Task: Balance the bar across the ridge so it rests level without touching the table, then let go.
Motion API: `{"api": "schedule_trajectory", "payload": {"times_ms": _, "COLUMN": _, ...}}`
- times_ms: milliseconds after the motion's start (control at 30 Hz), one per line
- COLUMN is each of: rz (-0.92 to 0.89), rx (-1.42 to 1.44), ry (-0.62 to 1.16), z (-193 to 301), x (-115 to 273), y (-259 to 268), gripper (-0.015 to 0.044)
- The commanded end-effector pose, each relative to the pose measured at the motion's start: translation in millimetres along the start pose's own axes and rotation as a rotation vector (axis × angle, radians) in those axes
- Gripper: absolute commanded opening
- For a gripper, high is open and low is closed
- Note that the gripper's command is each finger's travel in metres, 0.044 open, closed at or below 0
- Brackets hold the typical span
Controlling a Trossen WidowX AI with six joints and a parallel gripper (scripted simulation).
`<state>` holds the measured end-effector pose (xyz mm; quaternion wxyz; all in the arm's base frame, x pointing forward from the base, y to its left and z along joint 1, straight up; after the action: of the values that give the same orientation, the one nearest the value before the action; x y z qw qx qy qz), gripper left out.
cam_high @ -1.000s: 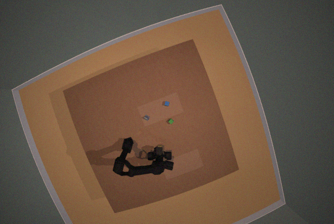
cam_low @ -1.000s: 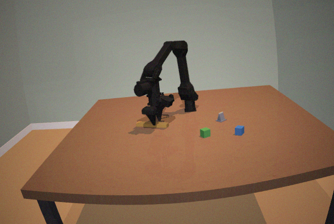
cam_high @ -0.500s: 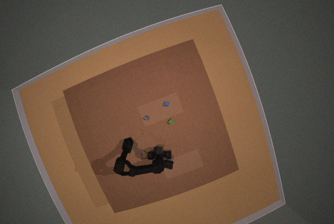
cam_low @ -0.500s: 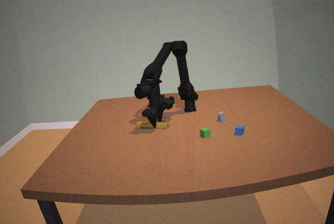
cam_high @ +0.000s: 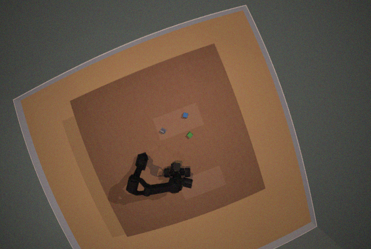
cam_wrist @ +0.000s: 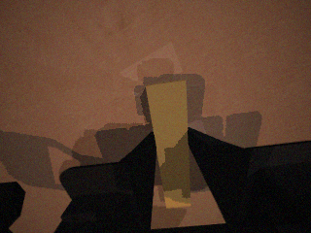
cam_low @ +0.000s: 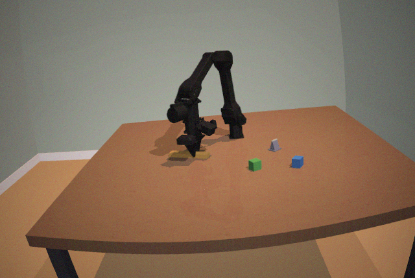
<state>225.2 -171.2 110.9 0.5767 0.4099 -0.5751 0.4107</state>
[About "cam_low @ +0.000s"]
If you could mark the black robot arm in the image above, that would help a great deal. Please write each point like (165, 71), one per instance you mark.
(191, 87)

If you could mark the blue cube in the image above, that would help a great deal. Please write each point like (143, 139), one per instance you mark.
(297, 161)

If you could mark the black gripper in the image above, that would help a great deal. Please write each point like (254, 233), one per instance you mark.
(192, 140)

